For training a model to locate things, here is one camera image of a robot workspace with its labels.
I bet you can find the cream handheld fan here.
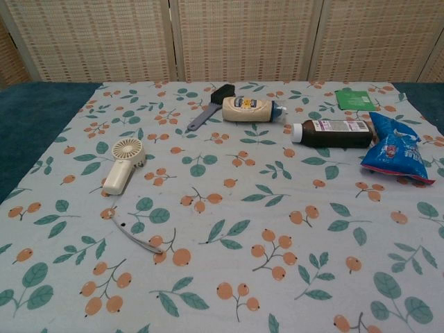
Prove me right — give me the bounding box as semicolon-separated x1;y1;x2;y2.
102;137;146;197

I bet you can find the floral fruit print tablecloth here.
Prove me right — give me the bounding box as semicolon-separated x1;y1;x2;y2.
0;80;444;333

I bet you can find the cream mayonnaise squeeze bottle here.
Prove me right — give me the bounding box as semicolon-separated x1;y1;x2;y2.
221;96;289;123

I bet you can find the grey brush with black bristles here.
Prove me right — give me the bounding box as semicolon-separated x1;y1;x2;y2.
187;84;235;132

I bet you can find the dark brown bottle white cap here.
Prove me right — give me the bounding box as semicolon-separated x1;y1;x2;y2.
291;119;378;149

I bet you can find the woven bamboo folding screen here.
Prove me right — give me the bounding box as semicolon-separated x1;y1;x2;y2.
0;0;444;89

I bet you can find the green paper packet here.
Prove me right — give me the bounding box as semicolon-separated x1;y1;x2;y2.
334;89;375;111

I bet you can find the blue snack bag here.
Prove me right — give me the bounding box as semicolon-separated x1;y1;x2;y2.
359;111;436;185

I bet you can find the teal blue carpet cloth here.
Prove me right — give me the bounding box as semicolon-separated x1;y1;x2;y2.
0;80;105;205

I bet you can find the thin white cable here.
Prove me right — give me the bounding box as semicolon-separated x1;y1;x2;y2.
108;196;164;255

